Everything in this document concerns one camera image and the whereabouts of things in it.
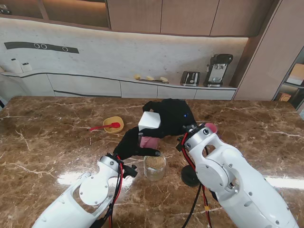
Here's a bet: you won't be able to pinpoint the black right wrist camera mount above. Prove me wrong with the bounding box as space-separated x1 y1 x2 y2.
176 136 188 152

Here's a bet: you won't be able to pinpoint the black toaster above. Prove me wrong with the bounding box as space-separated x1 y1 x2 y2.
180 70 201 86

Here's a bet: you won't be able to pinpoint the pink container with white lid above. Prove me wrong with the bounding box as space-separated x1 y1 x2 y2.
139 135 159 150

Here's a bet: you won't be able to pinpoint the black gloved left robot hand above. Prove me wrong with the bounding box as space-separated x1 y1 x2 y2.
113 128 161 160

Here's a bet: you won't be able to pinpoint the orange printed box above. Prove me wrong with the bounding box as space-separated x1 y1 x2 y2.
277 92 292 103

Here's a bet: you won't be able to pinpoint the red black left arm cables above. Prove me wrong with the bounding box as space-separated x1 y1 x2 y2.
95 155 126 228

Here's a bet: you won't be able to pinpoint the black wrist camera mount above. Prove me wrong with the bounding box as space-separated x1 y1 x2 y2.
176 136 188 152
123 164 138 178

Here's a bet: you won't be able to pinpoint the red black right arm cables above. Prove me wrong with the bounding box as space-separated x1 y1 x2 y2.
179 133 214 228

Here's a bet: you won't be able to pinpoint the white counter cabinet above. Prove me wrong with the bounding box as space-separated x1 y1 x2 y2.
0 68 238 100

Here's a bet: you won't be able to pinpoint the black espresso machine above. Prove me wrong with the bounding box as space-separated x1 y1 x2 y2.
203 53 234 88

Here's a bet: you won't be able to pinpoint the red measuring spoon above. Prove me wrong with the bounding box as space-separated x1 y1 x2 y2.
89 122 121 132

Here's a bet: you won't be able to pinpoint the black wall panel with rings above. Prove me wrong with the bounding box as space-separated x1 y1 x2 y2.
4 42 79 54

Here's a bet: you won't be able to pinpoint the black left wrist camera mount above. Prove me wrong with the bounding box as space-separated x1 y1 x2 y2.
123 164 138 178

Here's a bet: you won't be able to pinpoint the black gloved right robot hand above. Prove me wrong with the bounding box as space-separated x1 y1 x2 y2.
139 98 198 139

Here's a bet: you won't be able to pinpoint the red black arm cables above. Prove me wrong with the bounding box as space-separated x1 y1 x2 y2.
95 155 126 228
179 133 214 228

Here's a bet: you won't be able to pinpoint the clear glass grain jar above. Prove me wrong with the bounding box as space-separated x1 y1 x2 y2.
143 155 166 181

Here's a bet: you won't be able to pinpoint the pale flat board on shelf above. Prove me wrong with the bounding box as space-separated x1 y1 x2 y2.
286 63 304 86

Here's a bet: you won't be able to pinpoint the wooden wall cabinets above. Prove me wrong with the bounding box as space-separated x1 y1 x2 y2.
0 0 283 38

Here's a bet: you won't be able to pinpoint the yellow plastic bowl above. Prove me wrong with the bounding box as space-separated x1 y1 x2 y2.
103 116 124 133

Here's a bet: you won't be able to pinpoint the white square container lid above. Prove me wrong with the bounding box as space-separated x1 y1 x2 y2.
138 111 162 131

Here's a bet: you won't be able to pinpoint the black round jar lid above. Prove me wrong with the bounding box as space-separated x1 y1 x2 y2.
180 166 199 187

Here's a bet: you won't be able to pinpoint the dark wooden serving board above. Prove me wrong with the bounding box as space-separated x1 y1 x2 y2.
139 78 170 85

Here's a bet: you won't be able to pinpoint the short white bottle black cap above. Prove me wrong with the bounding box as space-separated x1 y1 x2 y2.
20 62 33 73

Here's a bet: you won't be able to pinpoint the tall white bottle black cap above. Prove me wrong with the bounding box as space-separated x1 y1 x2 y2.
9 58 22 74

